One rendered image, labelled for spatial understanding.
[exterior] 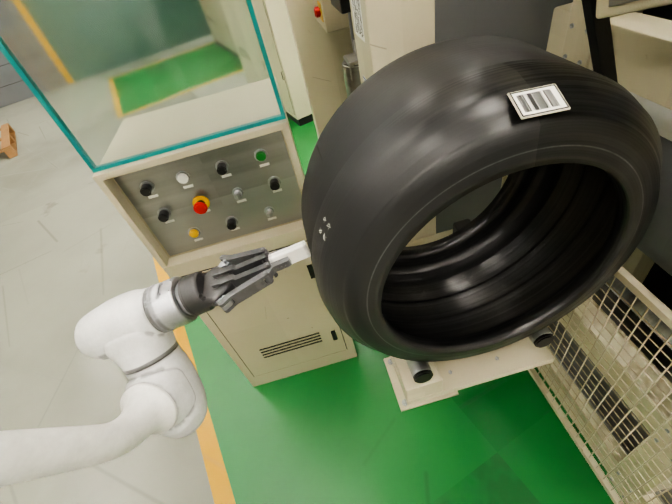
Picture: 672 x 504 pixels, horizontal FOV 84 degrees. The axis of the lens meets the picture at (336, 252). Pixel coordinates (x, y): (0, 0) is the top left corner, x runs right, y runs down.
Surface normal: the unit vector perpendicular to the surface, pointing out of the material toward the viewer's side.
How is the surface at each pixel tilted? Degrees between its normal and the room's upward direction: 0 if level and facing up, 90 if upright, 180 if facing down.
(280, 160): 90
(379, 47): 90
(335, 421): 0
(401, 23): 90
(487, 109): 43
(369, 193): 56
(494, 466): 0
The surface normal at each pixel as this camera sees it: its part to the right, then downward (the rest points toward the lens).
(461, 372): -0.19, -0.70
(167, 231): 0.20, 0.66
